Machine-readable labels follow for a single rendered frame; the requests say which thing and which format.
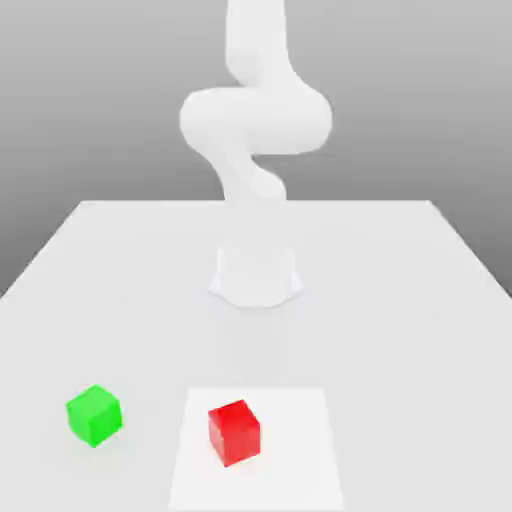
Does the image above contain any small red cube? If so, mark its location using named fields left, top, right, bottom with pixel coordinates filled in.
left=207, top=398, right=262, bottom=468

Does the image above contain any small green cube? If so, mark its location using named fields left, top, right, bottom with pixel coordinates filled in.
left=65, top=384, right=123, bottom=449

